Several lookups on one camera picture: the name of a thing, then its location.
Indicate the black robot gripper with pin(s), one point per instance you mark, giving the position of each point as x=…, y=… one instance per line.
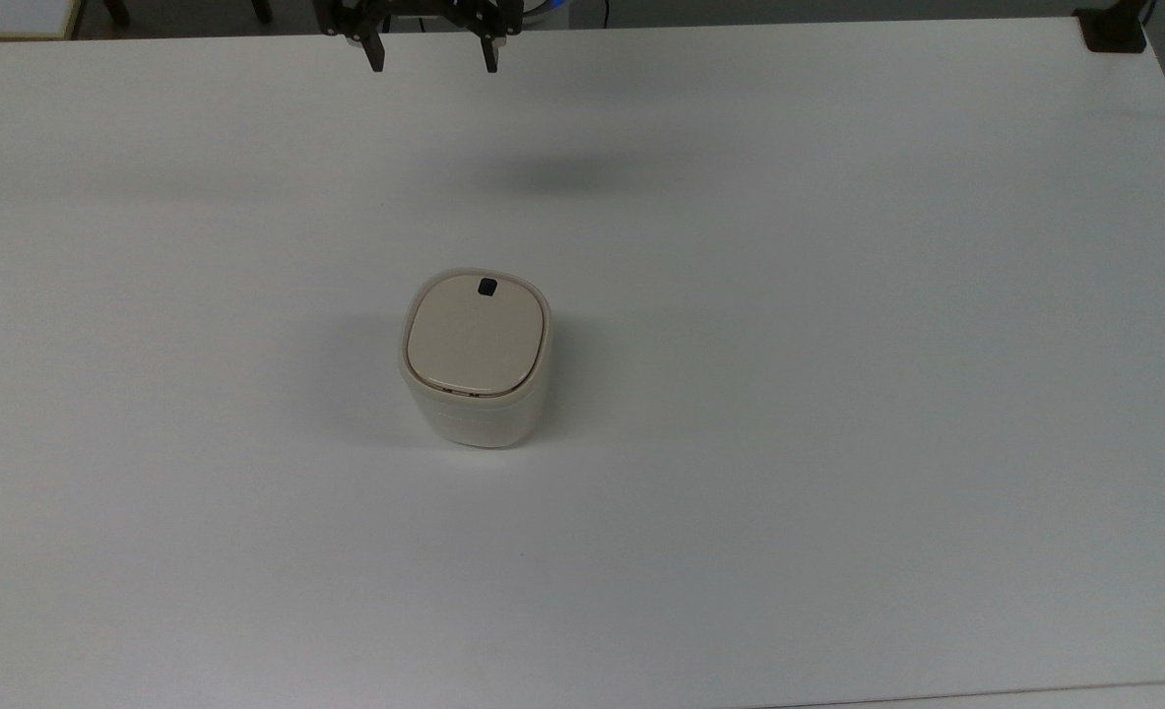
x=417, y=7

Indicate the beige trash bin lid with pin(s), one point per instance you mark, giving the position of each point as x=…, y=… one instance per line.
x=476, y=340

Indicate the cream plastic trash bin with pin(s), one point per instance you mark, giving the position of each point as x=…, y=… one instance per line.
x=474, y=421

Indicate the dark chair leg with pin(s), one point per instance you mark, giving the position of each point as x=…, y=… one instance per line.
x=117, y=10
x=261, y=9

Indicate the white wood-edged board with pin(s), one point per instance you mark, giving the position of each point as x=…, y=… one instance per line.
x=9, y=16

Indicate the black table clamp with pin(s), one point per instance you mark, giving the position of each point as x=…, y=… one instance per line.
x=1112, y=32

